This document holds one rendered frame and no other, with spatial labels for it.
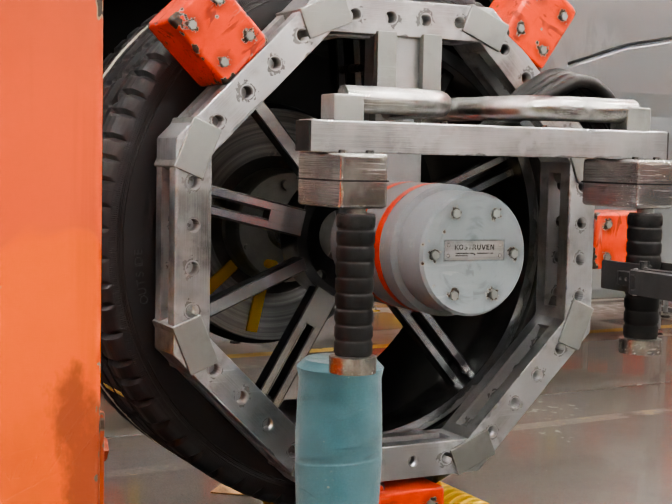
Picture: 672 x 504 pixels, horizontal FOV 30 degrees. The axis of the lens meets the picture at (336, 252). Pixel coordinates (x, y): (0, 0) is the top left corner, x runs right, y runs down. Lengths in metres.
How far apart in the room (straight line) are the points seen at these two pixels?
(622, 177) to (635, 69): 0.62
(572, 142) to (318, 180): 0.28
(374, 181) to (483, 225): 0.19
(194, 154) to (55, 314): 0.36
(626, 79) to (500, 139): 0.70
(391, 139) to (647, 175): 0.29
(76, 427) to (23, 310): 0.10
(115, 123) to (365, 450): 0.44
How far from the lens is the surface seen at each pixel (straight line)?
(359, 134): 1.16
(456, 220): 1.27
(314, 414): 1.26
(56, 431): 1.00
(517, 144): 1.26
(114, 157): 1.36
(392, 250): 1.29
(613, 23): 1.91
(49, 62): 0.98
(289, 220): 1.46
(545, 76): 1.41
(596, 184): 1.36
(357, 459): 1.27
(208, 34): 1.31
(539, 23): 1.51
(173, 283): 1.30
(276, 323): 1.75
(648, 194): 1.32
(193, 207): 1.30
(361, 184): 1.13
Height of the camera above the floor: 0.95
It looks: 4 degrees down
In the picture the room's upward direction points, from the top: 1 degrees clockwise
